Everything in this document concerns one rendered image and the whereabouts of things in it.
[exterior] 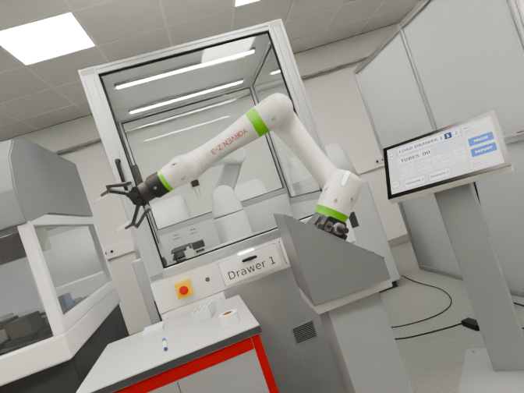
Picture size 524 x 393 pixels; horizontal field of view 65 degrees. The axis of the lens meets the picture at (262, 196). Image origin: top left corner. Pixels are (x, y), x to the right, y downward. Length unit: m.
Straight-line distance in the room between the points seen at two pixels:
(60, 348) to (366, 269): 1.20
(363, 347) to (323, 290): 0.28
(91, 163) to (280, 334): 3.90
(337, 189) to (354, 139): 4.10
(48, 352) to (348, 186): 1.30
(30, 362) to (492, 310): 1.97
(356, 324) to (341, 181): 0.51
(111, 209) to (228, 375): 4.09
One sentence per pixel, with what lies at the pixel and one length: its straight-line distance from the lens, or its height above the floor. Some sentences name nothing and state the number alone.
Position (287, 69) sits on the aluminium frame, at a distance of 2.19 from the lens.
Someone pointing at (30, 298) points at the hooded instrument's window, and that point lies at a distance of 1.88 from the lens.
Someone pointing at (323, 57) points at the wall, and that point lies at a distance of 5.79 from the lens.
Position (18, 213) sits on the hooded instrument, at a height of 1.40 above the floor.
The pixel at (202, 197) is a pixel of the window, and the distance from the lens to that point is 2.01.
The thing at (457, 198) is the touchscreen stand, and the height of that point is 0.87.
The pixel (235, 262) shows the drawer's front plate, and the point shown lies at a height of 0.91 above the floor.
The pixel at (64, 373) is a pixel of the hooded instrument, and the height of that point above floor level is 0.75.
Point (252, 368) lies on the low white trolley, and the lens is 1.50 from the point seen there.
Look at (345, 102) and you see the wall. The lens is 5.68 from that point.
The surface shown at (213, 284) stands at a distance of 2.02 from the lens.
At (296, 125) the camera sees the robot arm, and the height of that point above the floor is 1.40.
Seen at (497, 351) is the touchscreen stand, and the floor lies 0.14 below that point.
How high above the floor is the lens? 1.16
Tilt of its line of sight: level
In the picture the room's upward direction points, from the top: 19 degrees counter-clockwise
